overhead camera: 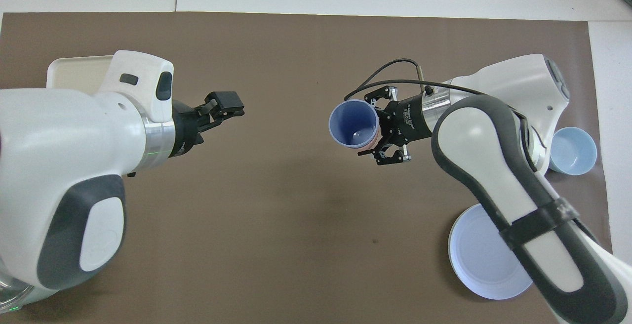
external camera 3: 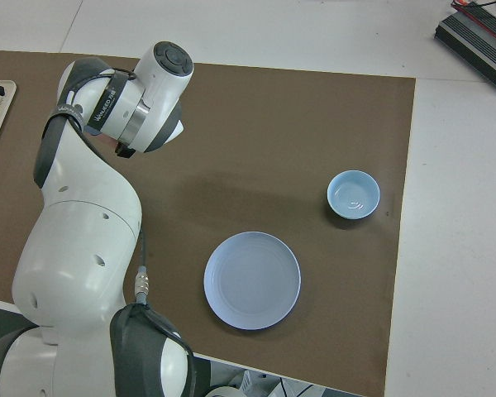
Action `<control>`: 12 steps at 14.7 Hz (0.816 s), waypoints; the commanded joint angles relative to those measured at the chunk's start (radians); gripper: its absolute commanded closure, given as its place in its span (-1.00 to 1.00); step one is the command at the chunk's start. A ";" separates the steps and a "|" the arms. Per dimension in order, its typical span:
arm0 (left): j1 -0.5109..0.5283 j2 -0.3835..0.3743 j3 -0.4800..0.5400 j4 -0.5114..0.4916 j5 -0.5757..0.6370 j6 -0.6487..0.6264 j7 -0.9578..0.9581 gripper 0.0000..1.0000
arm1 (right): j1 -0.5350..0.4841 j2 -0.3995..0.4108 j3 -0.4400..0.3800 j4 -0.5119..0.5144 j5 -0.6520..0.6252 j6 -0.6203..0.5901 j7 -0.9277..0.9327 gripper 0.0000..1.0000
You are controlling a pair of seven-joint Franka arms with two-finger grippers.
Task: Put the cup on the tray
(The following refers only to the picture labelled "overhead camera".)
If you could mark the blue plastic cup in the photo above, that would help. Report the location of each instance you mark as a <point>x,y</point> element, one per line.
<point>353,124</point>

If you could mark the light blue bowl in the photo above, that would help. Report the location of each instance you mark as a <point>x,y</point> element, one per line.
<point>575,151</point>

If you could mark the pale blue round plate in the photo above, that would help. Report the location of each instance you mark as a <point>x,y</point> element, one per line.
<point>479,260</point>

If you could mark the brown paper table mat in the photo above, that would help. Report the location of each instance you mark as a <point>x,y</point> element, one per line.
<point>296,205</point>

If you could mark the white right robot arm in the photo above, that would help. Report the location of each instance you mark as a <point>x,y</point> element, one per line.
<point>498,166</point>

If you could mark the pink plastic cup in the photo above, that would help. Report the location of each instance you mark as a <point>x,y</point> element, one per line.
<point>374,141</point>

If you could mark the cream tray with Rabbit print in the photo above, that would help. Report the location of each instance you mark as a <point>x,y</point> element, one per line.
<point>79,72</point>

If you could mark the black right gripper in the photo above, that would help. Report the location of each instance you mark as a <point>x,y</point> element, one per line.
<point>410,119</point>

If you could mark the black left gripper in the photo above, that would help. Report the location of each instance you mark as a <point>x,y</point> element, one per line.
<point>186,129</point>

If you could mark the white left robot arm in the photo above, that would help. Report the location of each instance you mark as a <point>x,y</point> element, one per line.
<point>64,166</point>

